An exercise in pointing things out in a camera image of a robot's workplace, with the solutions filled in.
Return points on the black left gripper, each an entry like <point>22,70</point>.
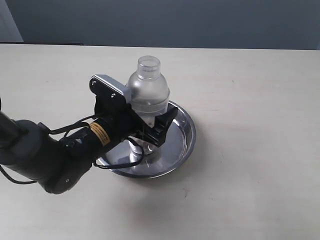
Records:
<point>118,121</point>

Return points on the clear plastic shaker bottle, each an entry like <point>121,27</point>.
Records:
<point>150,92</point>

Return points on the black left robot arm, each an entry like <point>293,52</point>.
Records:
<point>57,159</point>

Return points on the round stainless steel plate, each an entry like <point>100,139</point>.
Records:
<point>179,145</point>

